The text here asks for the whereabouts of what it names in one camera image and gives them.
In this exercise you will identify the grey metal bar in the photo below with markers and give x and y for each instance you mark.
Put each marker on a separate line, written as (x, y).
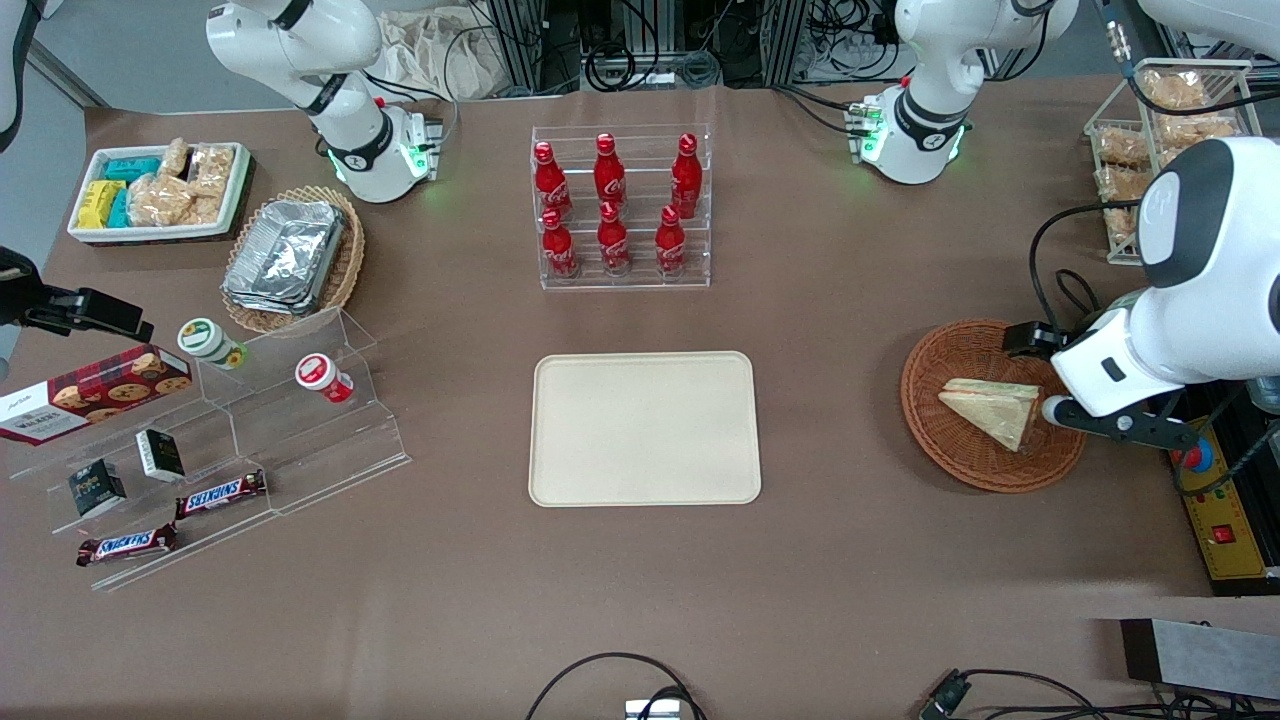
(1200, 655)

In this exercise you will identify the beige plastic tray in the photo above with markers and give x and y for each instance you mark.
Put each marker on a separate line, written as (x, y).
(645, 430)

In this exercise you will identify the triangular sandwich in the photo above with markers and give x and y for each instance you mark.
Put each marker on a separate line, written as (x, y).
(995, 410)

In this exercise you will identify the red lid cup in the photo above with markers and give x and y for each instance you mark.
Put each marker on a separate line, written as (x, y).
(322, 377)

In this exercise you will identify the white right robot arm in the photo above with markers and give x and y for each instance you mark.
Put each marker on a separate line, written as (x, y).
(350, 130)

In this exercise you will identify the red tartan cookie box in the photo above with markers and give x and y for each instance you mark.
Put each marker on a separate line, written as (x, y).
(95, 395)

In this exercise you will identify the light wicker basket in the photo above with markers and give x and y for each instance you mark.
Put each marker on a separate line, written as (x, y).
(345, 270)

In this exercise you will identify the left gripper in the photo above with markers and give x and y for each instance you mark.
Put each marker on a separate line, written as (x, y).
(1029, 338)

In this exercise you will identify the steel pan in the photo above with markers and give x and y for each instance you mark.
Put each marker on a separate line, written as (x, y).
(1266, 393)

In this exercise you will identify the snickers bar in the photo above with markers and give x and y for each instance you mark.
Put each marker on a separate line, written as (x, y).
(127, 545)
(220, 494)

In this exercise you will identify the white rectangular snack bin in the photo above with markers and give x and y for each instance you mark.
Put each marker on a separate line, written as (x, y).
(150, 233)

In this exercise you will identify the green lid cup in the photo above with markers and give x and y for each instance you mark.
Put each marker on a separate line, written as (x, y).
(208, 342)

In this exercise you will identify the teal snack pack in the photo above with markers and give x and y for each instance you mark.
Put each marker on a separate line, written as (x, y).
(120, 210)
(133, 167)

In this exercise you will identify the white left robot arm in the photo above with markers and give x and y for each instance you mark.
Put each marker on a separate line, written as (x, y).
(1210, 250)

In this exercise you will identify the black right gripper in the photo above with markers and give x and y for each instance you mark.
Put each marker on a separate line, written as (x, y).
(28, 303)

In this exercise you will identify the clear acrylic bottle rack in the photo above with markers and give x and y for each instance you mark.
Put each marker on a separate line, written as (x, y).
(640, 280)

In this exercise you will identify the stack of foil trays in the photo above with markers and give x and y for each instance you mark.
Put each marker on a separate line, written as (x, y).
(285, 255)

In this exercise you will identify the small black box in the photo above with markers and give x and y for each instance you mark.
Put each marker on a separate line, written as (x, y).
(160, 455)
(97, 489)

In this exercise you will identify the bagged cracker pack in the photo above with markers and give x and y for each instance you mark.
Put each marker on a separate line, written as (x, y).
(1195, 130)
(1175, 90)
(1122, 147)
(1120, 225)
(1122, 183)

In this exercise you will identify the clear acrylic stepped display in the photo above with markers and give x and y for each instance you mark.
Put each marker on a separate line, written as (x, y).
(320, 440)

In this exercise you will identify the yellow snack pack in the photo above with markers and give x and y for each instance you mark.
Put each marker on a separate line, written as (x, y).
(98, 203)

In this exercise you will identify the red emergency stop button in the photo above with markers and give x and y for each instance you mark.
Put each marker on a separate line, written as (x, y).
(1196, 458)

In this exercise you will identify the black appliance with yellow panel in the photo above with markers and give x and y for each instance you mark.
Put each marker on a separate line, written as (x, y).
(1225, 540)

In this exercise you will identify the brown wicker basket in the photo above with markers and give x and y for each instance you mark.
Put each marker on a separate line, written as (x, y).
(960, 460)

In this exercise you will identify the bagged rice cracker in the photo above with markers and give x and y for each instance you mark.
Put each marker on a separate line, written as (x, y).
(207, 210)
(175, 158)
(158, 200)
(212, 170)

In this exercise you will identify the red cola bottle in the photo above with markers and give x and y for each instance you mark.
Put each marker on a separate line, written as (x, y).
(613, 245)
(609, 175)
(559, 250)
(686, 180)
(548, 185)
(669, 245)

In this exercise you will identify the aluminium frame post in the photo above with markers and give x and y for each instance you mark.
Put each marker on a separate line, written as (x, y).
(525, 45)

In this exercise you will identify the silver connector block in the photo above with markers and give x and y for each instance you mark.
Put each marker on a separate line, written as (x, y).
(652, 710)

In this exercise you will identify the beige cloth bag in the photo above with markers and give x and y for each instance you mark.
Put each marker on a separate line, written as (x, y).
(440, 55)

